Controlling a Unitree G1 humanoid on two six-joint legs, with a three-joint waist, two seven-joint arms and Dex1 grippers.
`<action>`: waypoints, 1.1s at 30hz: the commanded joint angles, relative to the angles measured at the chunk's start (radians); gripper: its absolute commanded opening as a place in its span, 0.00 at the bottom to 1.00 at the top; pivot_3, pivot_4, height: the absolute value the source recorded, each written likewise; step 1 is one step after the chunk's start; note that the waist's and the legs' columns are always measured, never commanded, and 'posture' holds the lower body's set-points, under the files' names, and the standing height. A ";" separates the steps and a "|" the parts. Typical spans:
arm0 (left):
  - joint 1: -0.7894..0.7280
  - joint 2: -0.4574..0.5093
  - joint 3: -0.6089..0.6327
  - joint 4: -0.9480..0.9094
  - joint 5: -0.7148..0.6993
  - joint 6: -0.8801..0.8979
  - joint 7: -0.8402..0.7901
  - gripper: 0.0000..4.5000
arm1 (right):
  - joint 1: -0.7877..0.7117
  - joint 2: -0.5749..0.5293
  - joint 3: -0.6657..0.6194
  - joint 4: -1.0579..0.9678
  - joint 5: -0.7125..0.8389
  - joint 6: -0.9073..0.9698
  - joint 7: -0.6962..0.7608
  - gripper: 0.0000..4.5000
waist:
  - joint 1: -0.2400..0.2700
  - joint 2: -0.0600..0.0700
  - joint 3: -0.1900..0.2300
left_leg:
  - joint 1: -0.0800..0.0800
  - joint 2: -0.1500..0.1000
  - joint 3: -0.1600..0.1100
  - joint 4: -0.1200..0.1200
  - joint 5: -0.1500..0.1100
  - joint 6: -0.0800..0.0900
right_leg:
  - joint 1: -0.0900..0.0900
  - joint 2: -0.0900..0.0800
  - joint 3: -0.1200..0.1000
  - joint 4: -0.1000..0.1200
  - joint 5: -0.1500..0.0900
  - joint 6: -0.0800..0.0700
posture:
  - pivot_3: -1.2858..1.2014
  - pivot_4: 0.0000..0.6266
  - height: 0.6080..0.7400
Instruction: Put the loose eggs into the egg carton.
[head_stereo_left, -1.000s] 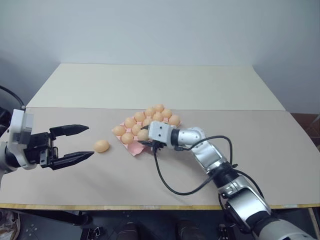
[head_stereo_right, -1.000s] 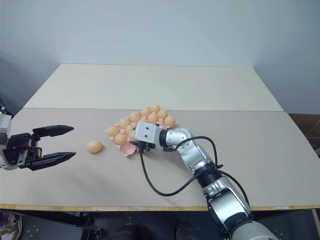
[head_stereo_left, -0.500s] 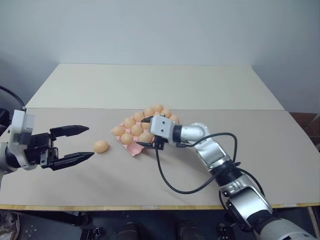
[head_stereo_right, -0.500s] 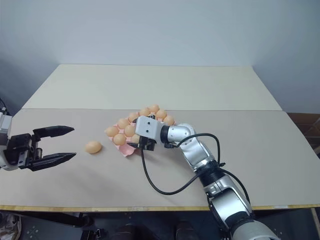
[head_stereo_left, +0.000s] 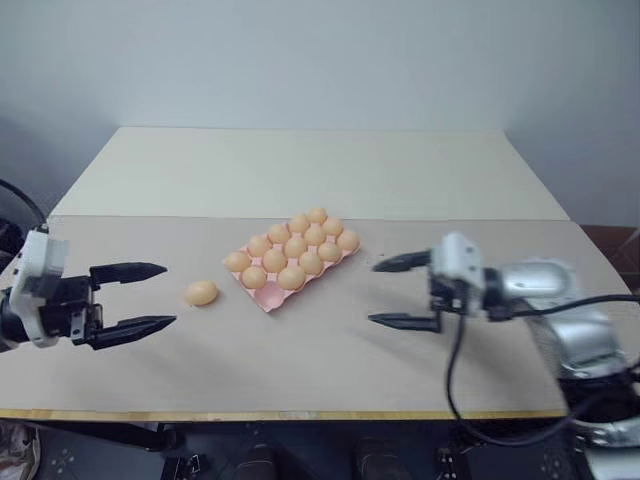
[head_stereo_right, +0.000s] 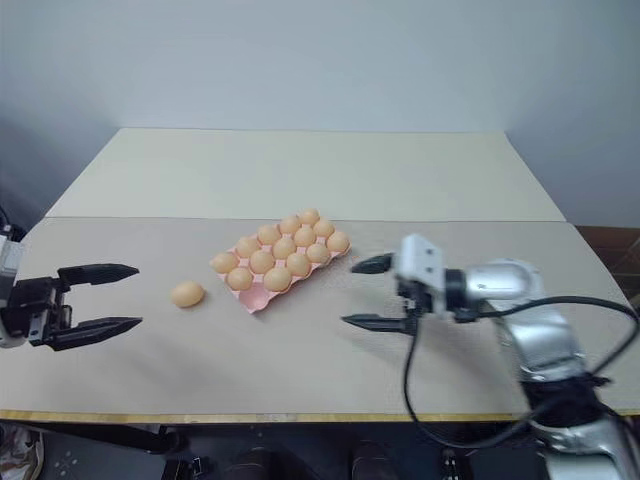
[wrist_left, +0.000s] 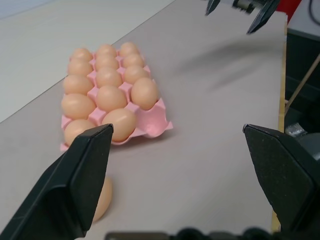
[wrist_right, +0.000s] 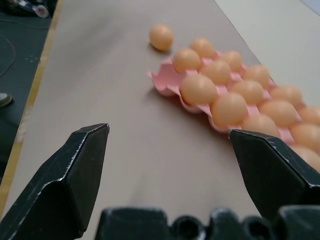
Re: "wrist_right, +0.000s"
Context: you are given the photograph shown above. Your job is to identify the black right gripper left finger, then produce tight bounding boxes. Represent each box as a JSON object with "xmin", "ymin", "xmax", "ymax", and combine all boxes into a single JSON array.
[{"xmin": 0, "ymin": 123, "xmax": 111, "ymax": 240}]

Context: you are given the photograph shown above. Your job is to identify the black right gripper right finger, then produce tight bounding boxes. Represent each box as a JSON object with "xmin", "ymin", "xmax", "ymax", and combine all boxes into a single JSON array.
[{"xmin": 228, "ymin": 128, "xmax": 320, "ymax": 221}]

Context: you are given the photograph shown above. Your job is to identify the tan egg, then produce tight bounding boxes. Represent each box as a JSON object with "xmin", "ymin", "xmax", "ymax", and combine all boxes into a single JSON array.
[
  {"xmin": 291, "ymin": 145, "xmax": 320, "ymax": 174},
  {"xmin": 269, "ymin": 86, "xmax": 304, "ymax": 107},
  {"xmin": 201, "ymin": 59, "xmax": 231, "ymax": 86},
  {"xmin": 243, "ymin": 64, "xmax": 271, "ymax": 88},
  {"xmin": 223, "ymin": 50, "xmax": 243, "ymax": 73},
  {"xmin": 231, "ymin": 80, "xmax": 265, "ymax": 105},
  {"xmin": 258, "ymin": 99, "xmax": 301, "ymax": 128},
  {"xmin": 180, "ymin": 74, "xmax": 219, "ymax": 106},
  {"xmin": 189, "ymin": 37, "xmax": 216, "ymax": 60},
  {"xmin": 172, "ymin": 48, "xmax": 202, "ymax": 74},
  {"xmin": 211, "ymin": 92, "xmax": 249, "ymax": 127},
  {"xmin": 297, "ymin": 106, "xmax": 320, "ymax": 125},
  {"xmin": 241, "ymin": 114, "xmax": 281, "ymax": 139},
  {"xmin": 289, "ymin": 122, "xmax": 320, "ymax": 148},
  {"xmin": 149, "ymin": 24, "xmax": 174, "ymax": 52}
]

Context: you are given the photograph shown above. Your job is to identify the pink egg tray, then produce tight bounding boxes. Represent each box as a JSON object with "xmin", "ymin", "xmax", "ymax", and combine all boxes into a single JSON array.
[{"xmin": 146, "ymin": 50, "xmax": 320, "ymax": 151}]

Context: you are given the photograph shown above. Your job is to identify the grey shoe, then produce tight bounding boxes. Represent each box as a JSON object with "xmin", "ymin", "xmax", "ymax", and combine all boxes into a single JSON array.
[{"xmin": 0, "ymin": 92, "xmax": 13, "ymax": 109}]

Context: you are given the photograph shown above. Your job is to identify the dark clutter with printed label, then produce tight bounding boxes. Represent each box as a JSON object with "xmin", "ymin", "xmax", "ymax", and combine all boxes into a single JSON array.
[{"xmin": 0, "ymin": 0, "xmax": 59, "ymax": 19}]

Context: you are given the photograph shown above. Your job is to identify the thin cable on floor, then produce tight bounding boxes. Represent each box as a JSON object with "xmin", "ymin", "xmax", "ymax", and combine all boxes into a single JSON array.
[{"xmin": 0, "ymin": 34, "xmax": 18, "ymax": 77}]

